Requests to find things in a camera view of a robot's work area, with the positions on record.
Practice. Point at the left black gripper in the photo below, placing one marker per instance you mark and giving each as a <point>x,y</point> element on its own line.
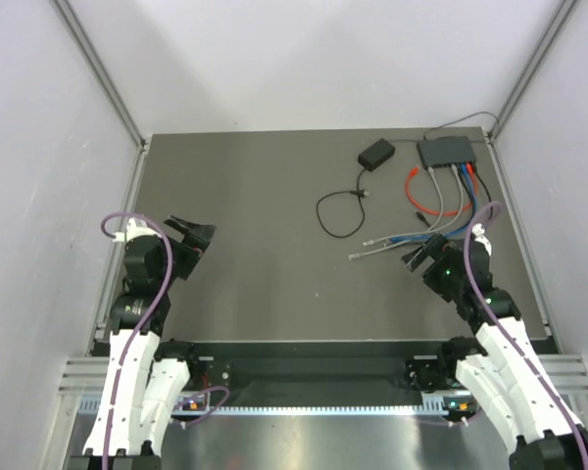
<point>194,243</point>

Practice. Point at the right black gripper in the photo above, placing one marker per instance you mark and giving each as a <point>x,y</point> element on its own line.
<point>431,247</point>

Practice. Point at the black network switch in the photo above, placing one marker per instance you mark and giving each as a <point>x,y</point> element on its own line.
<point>445,151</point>

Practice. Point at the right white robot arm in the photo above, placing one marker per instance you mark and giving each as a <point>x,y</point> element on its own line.
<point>496,364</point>

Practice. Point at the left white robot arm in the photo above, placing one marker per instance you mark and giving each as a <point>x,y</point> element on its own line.
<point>145,374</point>

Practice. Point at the black power adapter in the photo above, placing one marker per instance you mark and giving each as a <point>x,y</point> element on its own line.
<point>376,155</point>

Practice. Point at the perforated cable duct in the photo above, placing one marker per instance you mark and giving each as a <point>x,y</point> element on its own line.
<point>429,407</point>

